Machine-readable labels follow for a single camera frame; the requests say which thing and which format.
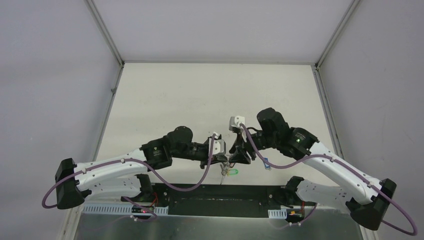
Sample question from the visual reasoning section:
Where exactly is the aluminium frame rail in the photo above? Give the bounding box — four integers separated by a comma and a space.
70, 184, 369, 210

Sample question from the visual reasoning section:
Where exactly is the left circuit board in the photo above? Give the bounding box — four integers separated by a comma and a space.
131, 205, 155, 214

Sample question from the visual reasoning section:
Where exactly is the blue key tag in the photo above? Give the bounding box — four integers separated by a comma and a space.
263, 158, 272, 171

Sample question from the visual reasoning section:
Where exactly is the white cable duct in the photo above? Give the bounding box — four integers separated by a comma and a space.
267, 208, 288, 220
82, 203, 151, 216

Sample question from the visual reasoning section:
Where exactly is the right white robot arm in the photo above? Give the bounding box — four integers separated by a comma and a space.
229, 107, 397, 231

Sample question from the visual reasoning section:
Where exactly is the left white cable duct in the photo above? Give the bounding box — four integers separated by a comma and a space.
82, 203, 151, 216

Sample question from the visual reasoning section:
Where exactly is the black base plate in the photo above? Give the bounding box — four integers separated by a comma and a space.
120, 173, 316, 219

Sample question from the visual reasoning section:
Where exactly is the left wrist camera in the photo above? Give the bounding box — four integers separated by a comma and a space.
208, 132, 227, 156

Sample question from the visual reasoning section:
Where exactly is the circuit board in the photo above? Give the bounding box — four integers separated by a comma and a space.
286, 209, 305, 224
131, 205, 155, 214

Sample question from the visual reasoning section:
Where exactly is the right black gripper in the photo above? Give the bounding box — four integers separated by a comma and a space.
228, 127, 278, 165

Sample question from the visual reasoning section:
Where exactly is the green key tag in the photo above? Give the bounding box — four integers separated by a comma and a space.
227, 169, 239, 176

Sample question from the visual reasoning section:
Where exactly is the right white cable duct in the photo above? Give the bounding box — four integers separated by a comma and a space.
267, 208, 288, 220

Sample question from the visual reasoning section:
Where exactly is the right circuit board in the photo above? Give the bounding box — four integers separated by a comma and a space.
286, 209, 305, 224

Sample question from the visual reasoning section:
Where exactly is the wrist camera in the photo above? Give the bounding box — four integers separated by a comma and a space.
208, 132, 227, 156
228, 115, 246, 134

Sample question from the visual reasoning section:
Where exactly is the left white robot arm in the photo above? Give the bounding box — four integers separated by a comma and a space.
52, 126, 228, 210

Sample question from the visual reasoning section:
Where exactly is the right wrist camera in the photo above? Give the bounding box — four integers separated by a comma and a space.
228, 115, 246, 134

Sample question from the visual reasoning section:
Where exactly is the metal crescent keyring plate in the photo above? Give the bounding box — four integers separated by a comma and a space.
220, 161, 232, 185

